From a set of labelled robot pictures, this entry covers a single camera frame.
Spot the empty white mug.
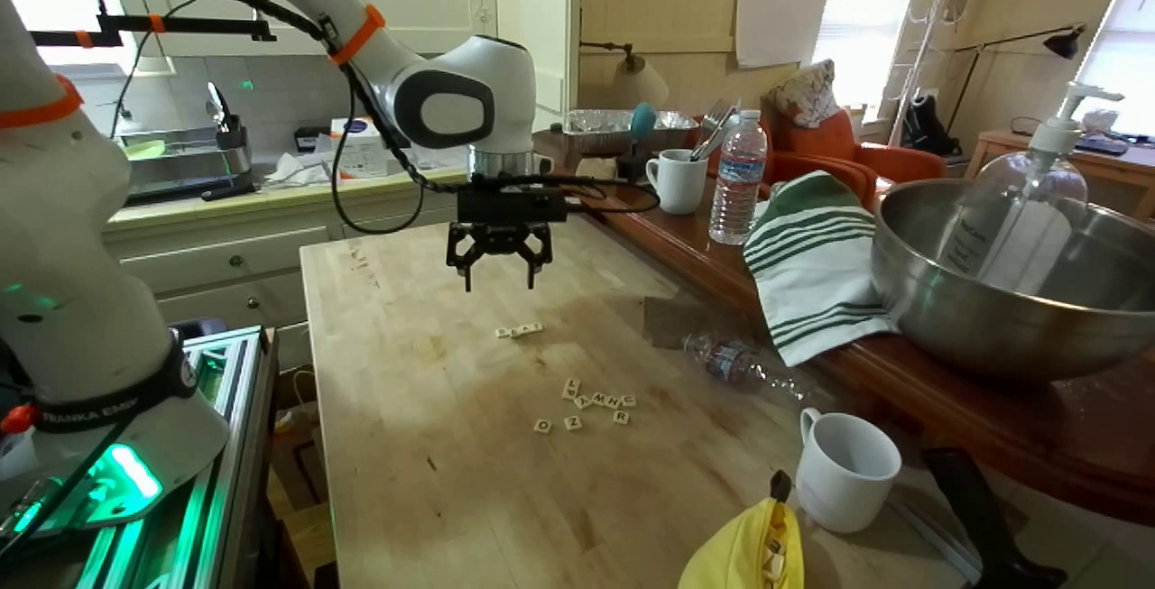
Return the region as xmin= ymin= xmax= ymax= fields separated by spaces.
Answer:
xmin=795 ymin=407 xmax=903 ymax=535

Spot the upright plastic water bottle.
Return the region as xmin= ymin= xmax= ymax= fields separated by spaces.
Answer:
xmin=708 ymin=108 xmax=769 ymax=246

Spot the white paper sheet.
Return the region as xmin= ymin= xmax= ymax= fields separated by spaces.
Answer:
xmin=735 ymin=0 xmax=830 ymax=70

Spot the crushed plastic water bottle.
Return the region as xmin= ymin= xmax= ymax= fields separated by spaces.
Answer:
xmin=682 ymin=331 xmax=815 ymax=402

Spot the bundle of metal forks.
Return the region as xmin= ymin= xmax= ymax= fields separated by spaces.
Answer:
xmin=689 ymin=99 xmax=743 ymax=162

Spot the yellow banana-shaped pouch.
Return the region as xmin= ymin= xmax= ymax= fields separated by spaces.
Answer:
xmin=678 ymin=469 xmax=807 ymax=589

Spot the teal-headed brush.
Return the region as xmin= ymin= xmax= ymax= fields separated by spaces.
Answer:
xmin=617 ymin=101 xmax=659 ymax=182

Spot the white mug with utensils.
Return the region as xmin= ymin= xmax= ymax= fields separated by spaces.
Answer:
xmin=645 ymin=149 xmax=710 ymax=216

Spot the wall lamp with shade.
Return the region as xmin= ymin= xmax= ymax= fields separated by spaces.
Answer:
xmin=579 ymin=38 xmax=671 ymax=111

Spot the black bag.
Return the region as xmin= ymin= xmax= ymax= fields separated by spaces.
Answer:
xmin=901 ymin=93 xmax=963 ymax=158

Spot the floral cushion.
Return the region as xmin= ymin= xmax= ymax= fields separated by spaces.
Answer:
xmin=765 ymin=59 xmax=842 ymax=129

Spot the aluminium foil tray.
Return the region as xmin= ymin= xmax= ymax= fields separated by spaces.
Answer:
xmin=560 ymin=107 xmax=701 ymax=136

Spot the steel kitchen appliance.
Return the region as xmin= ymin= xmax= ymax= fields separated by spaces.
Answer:
xmin=120 ymin=81 xmax=256 ymax=207

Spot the white kitchen base cabinet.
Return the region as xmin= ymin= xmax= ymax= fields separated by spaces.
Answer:
xmin=102 ymin=167 xmax=472 ymax=370

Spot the black floor lamp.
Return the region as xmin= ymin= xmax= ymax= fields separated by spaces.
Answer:
xmin=944 ymin=23 xmax=1089 ymax=135

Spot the clear pump soap bottle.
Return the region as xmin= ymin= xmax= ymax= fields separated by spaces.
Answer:
xmin=938 ymin=81 xmax=1126 ymax=294

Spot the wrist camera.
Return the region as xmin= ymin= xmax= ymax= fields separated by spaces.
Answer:
xmin=455 ymin=176 xmax=571 ymax=225

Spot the large steel mixing bowl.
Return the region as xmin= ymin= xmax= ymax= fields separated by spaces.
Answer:
xmin=871 ymin=178 xmax=1155 ymax=383

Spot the orange armchair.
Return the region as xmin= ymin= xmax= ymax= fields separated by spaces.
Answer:
xmin=704 ymin=106 xmax=948 ymax=209

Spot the green striped white towel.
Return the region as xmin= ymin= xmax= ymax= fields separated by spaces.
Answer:
xmin=743 ymin=170 xmax=901 ymax=368

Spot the window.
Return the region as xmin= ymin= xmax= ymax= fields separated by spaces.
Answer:
xmin=812 ymin=0 xmax=930 ymax=121
xmin=1072 ymin=0 xmax=1155 ymax=141

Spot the wooden desk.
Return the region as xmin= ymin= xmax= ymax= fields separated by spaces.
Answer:
xmin=964 ymin=128 xmax=1155 ymax=222

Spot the white tissue box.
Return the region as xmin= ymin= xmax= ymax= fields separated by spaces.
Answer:
xmin=328 ymin=116 xmax=391 ymax=179

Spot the dark wooden counter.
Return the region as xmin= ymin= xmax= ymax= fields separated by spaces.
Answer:
xmin=532 ymin=124 xmax=1155 ymax=529

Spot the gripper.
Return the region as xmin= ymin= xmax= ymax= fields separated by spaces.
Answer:
xmin=446 ymin=222 xmax=555 ymax=293

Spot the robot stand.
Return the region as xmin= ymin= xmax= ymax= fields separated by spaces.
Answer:
xmin=0 ymin=326 xmax=282 ymax=589

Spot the black stand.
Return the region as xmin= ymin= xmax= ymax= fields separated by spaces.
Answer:
xmin=921 ymin=446 xmax=1071 ymax=589

